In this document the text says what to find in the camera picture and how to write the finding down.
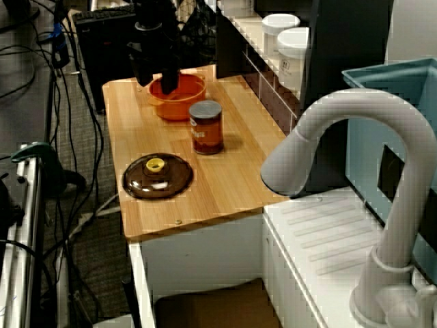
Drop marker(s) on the black device blue tape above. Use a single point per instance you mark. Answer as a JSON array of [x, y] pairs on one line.
[[61, 51]]

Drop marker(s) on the white lidded jar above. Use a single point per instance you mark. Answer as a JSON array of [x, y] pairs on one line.
[[290, 65], [273, 37]]

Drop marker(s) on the black side panel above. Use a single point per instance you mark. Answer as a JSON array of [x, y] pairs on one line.
[[225, 51]]

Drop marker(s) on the white toy sink unit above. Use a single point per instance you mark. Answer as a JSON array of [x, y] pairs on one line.
[[324, 222]]

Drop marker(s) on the aluminium frame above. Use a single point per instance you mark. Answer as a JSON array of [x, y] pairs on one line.
[[24, 239]]

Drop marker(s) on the black computer tower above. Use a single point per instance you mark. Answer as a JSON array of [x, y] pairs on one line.
[[102, 51]]

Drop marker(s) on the black upright panel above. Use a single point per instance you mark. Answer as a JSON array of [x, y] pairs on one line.
[[341, 34]]

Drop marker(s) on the orange plastic pot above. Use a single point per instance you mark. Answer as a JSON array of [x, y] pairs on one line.
[[177, 109]]

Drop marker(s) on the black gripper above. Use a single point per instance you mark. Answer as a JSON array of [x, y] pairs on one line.
[[153, 48]]

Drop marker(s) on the teal plastic bin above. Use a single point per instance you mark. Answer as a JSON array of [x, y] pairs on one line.
[[365, 153]]

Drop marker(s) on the dark bulky object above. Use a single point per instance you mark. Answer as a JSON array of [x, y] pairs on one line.
[[8, 205]]

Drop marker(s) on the grey toy faucet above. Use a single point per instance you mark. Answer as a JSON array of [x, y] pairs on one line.
[[358, 102]]

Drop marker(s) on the brown glass lid yellow knob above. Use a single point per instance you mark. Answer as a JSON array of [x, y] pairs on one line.
[[160, 186]]

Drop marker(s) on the brown beans can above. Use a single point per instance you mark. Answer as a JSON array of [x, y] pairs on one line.
[[206, 133]]

